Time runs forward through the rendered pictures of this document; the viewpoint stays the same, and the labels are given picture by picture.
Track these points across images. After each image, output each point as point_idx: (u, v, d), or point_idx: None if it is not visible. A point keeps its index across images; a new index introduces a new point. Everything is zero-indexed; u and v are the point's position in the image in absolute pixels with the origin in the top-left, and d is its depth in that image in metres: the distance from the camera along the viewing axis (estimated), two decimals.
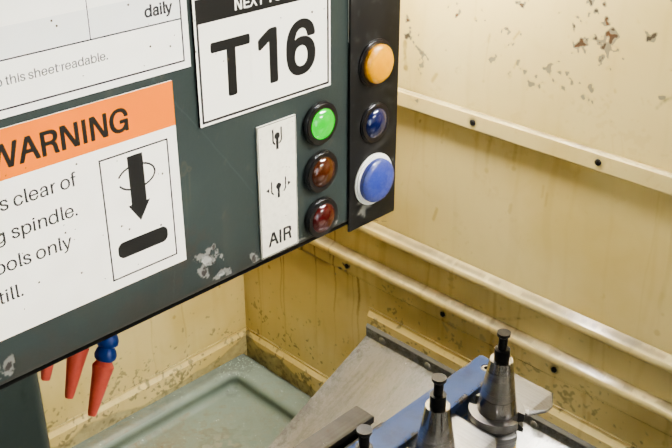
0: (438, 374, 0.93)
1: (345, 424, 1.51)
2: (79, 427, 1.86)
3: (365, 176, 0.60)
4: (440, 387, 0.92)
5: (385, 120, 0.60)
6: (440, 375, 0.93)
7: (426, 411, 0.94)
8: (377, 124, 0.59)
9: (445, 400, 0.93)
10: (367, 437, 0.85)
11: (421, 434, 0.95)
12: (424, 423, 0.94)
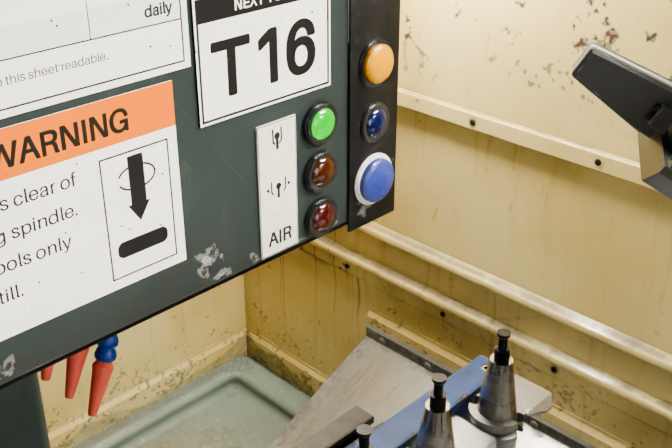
0: (438, 374, 0.93)
1: (345, 424, 1.51)
2: (79, 427, 1.86)
3: (365, 176, 0.60)
4: (440, 387, 0.92)
5: (385, 120, 0.60)
6: (440, 375, 0.93)
7: (426, 411, 0.94)
8: (377, 124, 0.59)
9: (445, 400, 0.93)
10: (367, 437, 0.85)
11: (421, 434, 0.95)
12: (424, 423, 0.94)
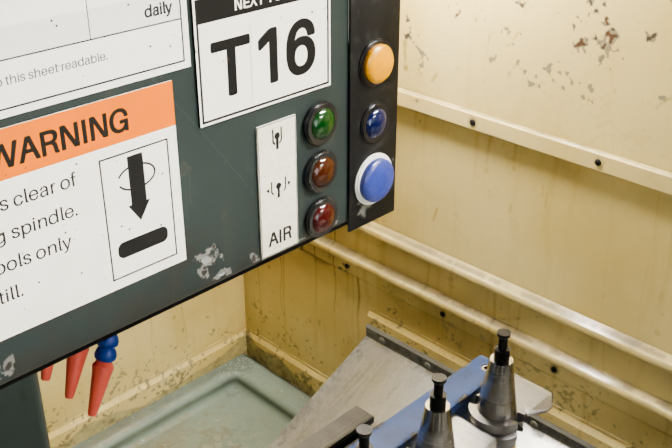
0: (438, 374, 0.93)
1: (345, 424, 1.51)
2: (79, 427, 1.86)
3: (365, 176, 0.60)
4: (440, 387, 0.92)
5: (385, 120, 0.60)
6: (440, 375, 0.93)
7: (426, 411, 0.94)
8: (377, 124, 0.59)
9: (445, 400, 0.93)
10: (367, 437, 0.85)
11: (421, 434, 0.95)
12: (424, 423, 0.94)
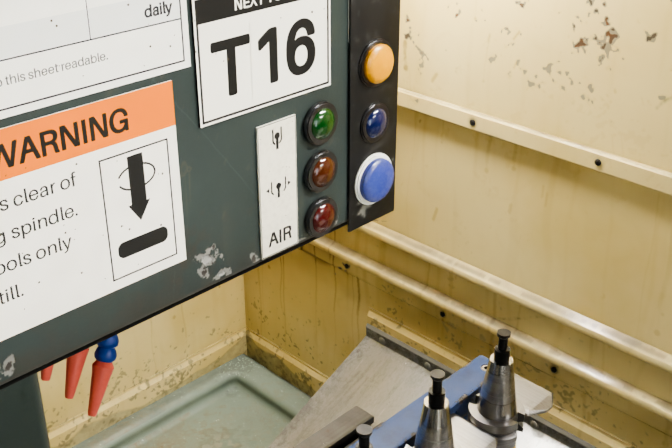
0: (437, 371, 0.93)
1: (345, 424, 1.51)
2: (79, 427, 1.86)
3: (365, 176, 0.60)
4: (439, 383, 0.92)
5: (385, 120, 0.60)
6: (439, 372, 0.93)
7: (425, 408, 0.94)
8: (377, 124, 0.59)
9: (444, 397, 0.93)
10: (367, 437, 0.85)
11: (420, 431, 0.95)
12: (423, 420, 0.94)
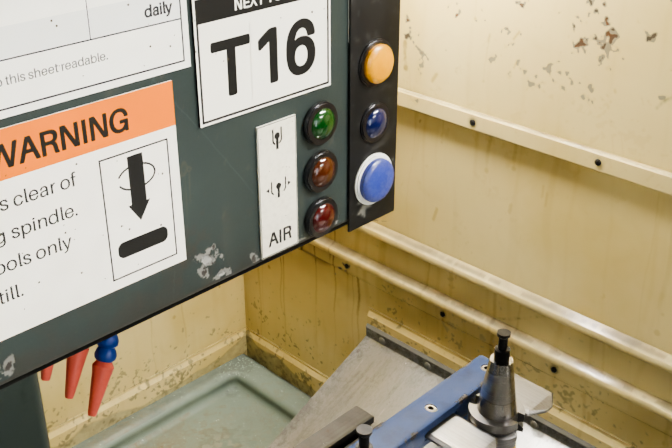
0: None
1: (345, 424, 1.51)
2: (79, 427, 1.86)
3: (365, 176, 0.60)
4: None
5: (385, 120, 0.60)
6: None
7: None
8: (377, 124, 0.59)
9: None
10: (367, 437, 0.85)
11: None
12: None
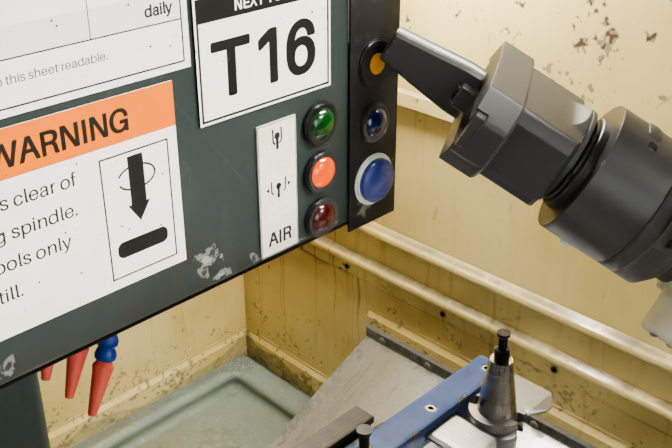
0: None
1: (345, 424, 1.51)
2: (79, 427, 1.86)
3: (365, 176, 0.60)
4: None
5: (385, 120, 0.60)
6: None
7: None
8: (377, 124, 0.59)
9: None
10: (367, 437, 0.85)
11: None
12: None
